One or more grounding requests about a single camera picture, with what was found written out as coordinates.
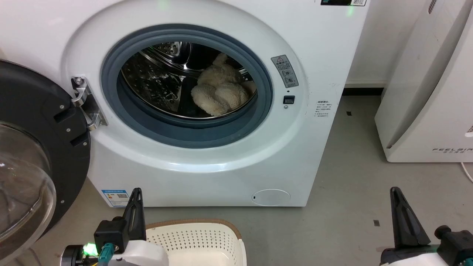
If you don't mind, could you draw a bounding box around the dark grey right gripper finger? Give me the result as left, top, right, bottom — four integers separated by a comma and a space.
389, 187, 432, 248

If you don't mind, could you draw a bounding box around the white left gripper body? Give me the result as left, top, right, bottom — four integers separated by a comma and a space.
109, 239, 169, 266

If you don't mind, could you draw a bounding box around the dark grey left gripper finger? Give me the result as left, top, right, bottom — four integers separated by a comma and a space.
122, 187, 147, 241

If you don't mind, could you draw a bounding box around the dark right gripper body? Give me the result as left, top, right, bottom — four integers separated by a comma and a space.
380, 244, 441, 266

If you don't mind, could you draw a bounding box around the white perforated laundry basket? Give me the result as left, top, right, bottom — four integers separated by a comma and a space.
145, 219, 247, 266

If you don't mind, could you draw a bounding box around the white front-load washing machine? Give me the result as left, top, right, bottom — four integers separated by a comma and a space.
0, 0, 370, 207

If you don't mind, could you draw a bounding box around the cream plush toy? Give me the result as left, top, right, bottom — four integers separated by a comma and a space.
191, 53, 257, 117

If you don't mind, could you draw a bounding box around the black washing machine door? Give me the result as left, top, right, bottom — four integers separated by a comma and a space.
0, 60, 91, 255

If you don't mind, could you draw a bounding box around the blue energy label sticker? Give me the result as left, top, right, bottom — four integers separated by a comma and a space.
101, 190, 130, 208

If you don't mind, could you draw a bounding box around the grey rubber door gasket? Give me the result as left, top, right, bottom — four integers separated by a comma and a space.
101, 24, 273, 149

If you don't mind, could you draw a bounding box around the metal door hinge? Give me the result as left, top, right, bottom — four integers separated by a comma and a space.
71, 76, 108, 131

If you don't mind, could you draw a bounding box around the white air purifier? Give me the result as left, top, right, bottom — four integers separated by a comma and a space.
374, 0, 473, 163

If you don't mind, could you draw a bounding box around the round white filter cover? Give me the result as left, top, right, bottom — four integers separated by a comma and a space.
252, 189, 291, 207

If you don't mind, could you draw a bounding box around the black baseboard strip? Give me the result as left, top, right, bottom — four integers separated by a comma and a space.
342, 87, 387, 96

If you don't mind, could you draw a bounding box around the stainless steel drum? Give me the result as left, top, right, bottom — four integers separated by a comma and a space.
121, 42, 258, 119

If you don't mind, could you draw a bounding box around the small printed text sticker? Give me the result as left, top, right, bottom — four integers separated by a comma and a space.
314, 100, 332, 123

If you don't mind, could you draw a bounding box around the grey warning sticker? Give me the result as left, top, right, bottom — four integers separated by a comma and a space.
271, 55, 299, 88

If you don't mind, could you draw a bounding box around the black control display panel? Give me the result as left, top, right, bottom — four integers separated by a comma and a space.
320, 0, 367, 6

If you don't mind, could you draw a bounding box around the teal cable connector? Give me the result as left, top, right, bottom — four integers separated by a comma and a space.
98, 243, 115, 266

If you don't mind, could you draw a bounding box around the white power cable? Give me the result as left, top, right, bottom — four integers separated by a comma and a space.
460, 162, 473, 184

